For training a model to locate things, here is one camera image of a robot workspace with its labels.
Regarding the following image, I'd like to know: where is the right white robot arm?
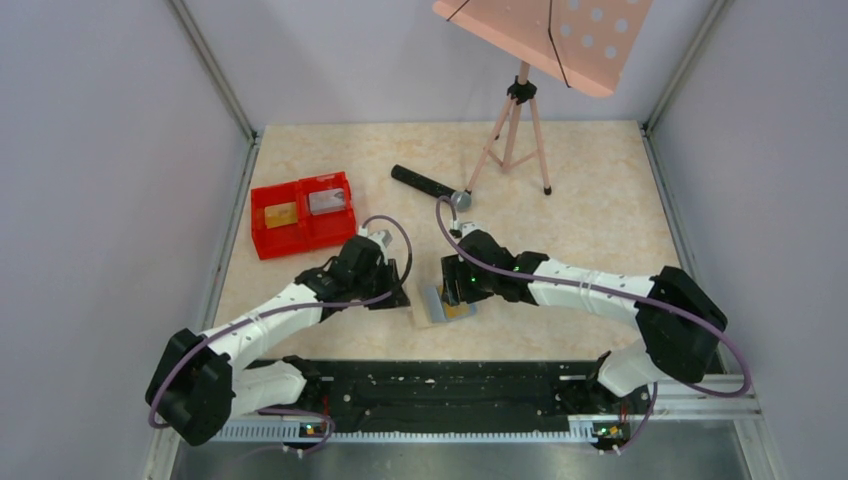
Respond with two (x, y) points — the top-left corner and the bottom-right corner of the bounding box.
(440, 229), (727, 397)

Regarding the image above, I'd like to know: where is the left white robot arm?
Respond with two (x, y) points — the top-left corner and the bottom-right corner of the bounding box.
(145, 230), (409, 446)

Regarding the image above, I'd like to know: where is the silver card in bin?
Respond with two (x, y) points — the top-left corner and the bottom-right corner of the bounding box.
(307, 188), (347, 216)

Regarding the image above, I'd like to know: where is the gold card in bin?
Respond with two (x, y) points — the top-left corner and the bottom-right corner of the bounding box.
(263, 202), (299, 229)

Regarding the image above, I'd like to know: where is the red plastic bin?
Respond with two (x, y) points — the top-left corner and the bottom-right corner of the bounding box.
(249, 172), (358, 260)

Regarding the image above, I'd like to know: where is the black handheld microphone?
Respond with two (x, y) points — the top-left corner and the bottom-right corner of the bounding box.
(390, 164), (472, 212)

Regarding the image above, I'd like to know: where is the pink music stand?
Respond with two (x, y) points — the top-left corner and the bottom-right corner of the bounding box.
(432, 0), (653, 195)

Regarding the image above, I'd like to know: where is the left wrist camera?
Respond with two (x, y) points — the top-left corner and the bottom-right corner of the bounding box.
(358, 227), (393, 259)

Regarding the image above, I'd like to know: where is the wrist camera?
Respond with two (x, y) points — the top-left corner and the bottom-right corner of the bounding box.
(358, 227), (393, 259)
(449, 222), (470, 241)

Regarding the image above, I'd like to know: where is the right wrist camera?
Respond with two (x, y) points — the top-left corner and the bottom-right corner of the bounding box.
(449, 222), (470, 241)

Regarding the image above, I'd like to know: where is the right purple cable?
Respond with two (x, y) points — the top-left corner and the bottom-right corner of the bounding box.
(435, 195), (754, 455)

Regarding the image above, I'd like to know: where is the purple cable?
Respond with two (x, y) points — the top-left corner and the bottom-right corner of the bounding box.
(146, 214), (415, 458)
(435, 195), (754, 455)

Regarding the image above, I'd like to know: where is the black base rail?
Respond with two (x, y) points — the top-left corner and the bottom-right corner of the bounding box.
(283, 355), (650, 434)

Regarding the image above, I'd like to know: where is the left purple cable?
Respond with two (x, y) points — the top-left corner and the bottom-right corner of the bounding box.
(146, 214), (415, 458)

